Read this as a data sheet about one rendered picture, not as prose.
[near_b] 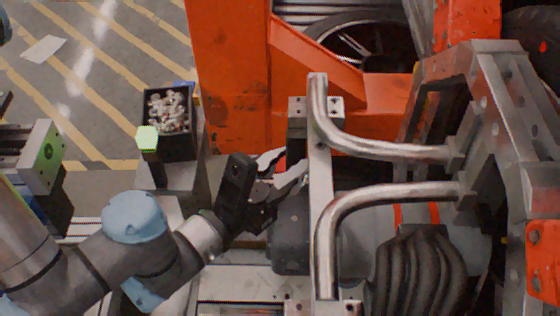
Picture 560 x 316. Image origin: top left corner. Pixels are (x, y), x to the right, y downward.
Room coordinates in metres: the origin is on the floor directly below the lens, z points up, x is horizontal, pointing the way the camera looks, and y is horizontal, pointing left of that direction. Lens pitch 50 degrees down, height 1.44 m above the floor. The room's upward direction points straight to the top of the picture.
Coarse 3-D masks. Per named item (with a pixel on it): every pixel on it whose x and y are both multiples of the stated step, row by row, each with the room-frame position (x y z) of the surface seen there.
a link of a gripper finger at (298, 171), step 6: (300, 162) 0.50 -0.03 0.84; (306, 162) 0.51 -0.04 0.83; (294, 168) 0.49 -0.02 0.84; (300, 168) 0.49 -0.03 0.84; (306, 168) 0.49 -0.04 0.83; (282, 174) 0.48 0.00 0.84; (288, 174) 0.48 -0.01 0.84; (294, 174) 0.48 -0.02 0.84; (300, 174) 0.48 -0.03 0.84; (276, 180) 0.46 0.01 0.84; (282, 180) 0.46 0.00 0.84; (288, 180) 0.46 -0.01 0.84; (300, 180) 0.48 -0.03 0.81; (276, 186) 0.45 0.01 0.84; (282, 186) 0.45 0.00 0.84; (294, 186) 0.47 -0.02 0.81; (294, 192) 0.47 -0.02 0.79
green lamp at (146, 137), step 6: (138, 132) 0.74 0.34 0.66; (144, 132) 0.74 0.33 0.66; (150, 132) 0.74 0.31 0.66; (138, 138) 0.73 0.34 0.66; (144, 138) 0.73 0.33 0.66; (150, 138) 0.73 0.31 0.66; (156, 138) 0.75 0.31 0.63; (138, 144) 0.73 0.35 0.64; (144, 144) 0.72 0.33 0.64; (150, 144) 0.72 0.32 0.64
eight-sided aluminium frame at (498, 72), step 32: (448, 64) 0.50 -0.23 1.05; (480, 64) 0.42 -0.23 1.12; (512, 64) 0.42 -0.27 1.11; (416, 96) 0.58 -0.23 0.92; (448, 96) 0.58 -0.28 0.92; (480, 96) 0.39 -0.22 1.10; (512, 96) 0.39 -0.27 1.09; (544, 96) 0.36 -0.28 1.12; (416, 128) 0.58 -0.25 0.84; (512, 128) 0.31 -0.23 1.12; (544, 128) 0.32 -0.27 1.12; (512, 160) 0.28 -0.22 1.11; (544, 160) 0.29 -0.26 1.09; (512, 192) 0.25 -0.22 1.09; (544, 192) 0.24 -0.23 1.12; (512, 224) 0.23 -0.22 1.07; (512, 256) 0.21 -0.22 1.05; (512, 288) 0.18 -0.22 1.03
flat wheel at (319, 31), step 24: (336, 24) 1.43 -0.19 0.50; (360, 24) 1.44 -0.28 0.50; (384, 24) 1.44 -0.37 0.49; (336, 48) 1.40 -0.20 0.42; (360, 48) 1.32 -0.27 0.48; (384, 48) 1.44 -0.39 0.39; (408, 48) 1.32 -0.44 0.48; (384, 72) 1.24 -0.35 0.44; (408, 72) 1.18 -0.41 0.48; (336, 168) 0.92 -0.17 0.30; (360, 168) 0.89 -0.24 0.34; (384, 168) 0.88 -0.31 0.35
